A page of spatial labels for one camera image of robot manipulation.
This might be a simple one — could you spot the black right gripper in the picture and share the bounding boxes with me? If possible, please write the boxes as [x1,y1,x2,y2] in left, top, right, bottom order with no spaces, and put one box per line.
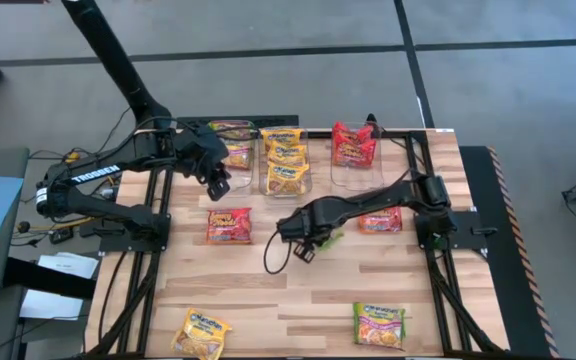
[293,207,337,265]

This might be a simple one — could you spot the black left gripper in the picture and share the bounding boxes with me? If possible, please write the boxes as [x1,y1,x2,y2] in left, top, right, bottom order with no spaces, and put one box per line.
[185,127,232,202]

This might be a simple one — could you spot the yellow creamy chicken ramen pack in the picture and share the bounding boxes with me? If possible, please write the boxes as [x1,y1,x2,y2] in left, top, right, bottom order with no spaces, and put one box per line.
[265,162,311,196]
[267,143,308,166]
[260,127,304,146]
[171,307,233,360]

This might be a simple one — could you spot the clear plastic bin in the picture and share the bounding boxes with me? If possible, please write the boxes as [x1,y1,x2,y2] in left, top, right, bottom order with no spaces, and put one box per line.
[257,124,313,198]
[328,120,384,191]
[206,119,258,194]

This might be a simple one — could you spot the black ribbed pole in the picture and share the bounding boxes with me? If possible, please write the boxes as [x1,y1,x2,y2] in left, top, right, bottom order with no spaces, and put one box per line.
[60,0,173,130]

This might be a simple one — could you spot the small black device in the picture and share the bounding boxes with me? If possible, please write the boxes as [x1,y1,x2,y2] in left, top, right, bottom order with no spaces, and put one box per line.
[47,227,75,245]

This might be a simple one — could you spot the white paper sheet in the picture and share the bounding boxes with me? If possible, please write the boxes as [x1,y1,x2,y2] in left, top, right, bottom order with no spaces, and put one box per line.
[19,288,85,321]
[37,251,100,280]

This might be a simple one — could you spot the black beam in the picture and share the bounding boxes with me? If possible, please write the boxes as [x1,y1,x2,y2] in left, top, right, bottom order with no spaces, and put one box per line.
[2,257,97,301]

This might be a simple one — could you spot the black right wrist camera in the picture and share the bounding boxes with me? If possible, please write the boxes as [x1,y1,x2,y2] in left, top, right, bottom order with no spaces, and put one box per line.
[276,217,300,245]

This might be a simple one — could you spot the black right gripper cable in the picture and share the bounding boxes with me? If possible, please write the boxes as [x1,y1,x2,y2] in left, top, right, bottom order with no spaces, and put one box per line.
[262,229,294,275]

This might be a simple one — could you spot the black aluminium table frame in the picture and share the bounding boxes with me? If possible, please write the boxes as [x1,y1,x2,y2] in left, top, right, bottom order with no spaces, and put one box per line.
[85,128,507,359]

